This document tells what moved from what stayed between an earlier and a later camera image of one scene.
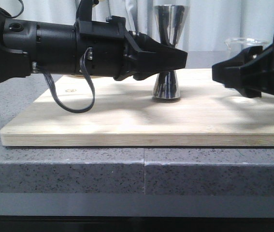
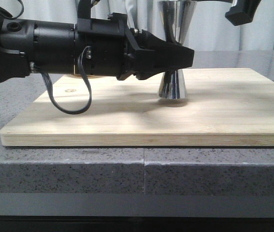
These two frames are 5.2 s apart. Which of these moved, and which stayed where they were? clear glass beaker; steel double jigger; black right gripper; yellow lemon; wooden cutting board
Moved: black right gripper; clear glass beaker; steel double jigger
Stayed: yellow lemon; wooden cutting board
